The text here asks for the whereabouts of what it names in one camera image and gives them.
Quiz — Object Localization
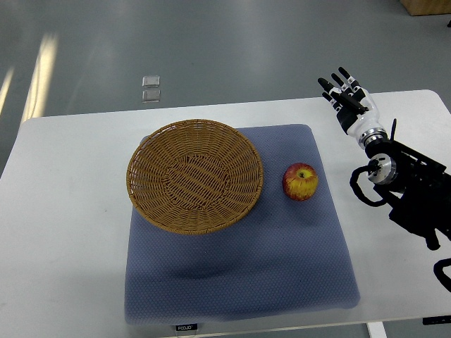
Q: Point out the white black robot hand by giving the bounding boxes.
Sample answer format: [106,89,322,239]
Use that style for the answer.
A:
[318,67,388,149]

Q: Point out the red yellow apple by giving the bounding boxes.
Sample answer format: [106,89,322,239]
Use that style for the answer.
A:
[282,163,319,201]

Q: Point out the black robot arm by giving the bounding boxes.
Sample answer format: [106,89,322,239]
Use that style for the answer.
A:
[350,120,450,251]

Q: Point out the brown wicker basket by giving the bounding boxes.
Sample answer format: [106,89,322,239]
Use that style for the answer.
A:
[126,119,264,235]

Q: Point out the wooden box corner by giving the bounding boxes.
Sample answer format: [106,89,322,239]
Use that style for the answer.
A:
[400,0,451,16]

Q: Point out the blue textured mat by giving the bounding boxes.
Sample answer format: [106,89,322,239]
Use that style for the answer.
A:
[125,124,360,325]

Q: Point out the lower floor plate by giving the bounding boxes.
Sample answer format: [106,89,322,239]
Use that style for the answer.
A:
[142,89,161,103]

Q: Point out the floor plate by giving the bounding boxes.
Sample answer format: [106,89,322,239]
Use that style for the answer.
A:
[142,75,160,88]
[142,89,161,103]

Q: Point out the upper floor plate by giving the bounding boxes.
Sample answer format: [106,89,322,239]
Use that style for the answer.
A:
[142,75,160,88]

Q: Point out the white table leg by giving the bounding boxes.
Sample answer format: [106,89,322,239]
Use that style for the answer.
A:
[366,322,388,338]

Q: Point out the black table control panel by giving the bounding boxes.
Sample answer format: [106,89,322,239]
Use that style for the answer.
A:
[422,315,451,325]

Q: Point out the black table label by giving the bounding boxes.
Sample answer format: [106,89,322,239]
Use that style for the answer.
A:
[174,323,199,332]

